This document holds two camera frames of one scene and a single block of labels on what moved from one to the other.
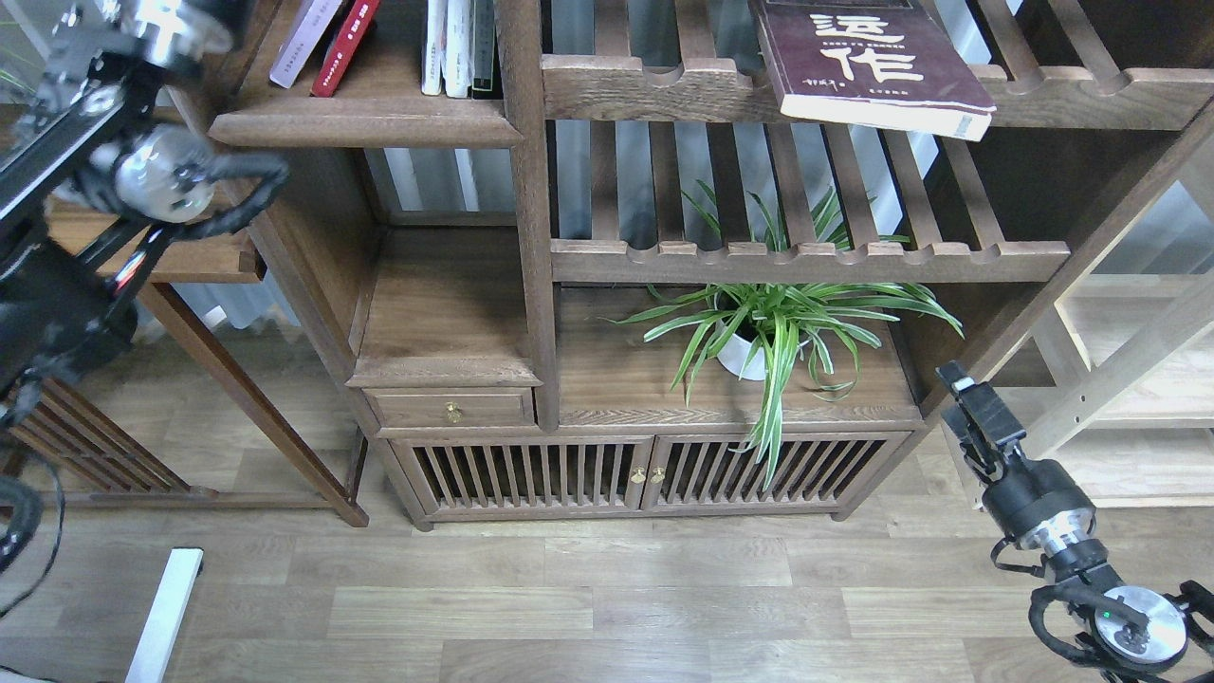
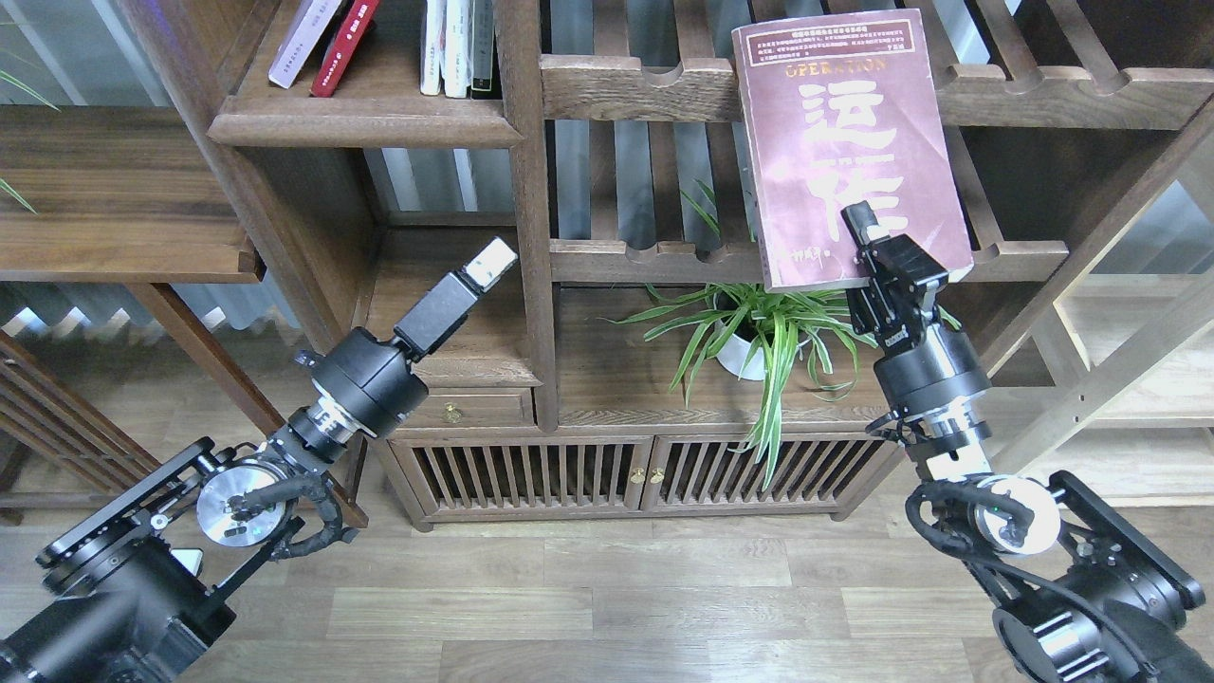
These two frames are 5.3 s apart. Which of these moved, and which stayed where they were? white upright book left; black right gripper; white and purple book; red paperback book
Moved: black right gripper
Stayed: red paperback book; white and purple book; white upright book left
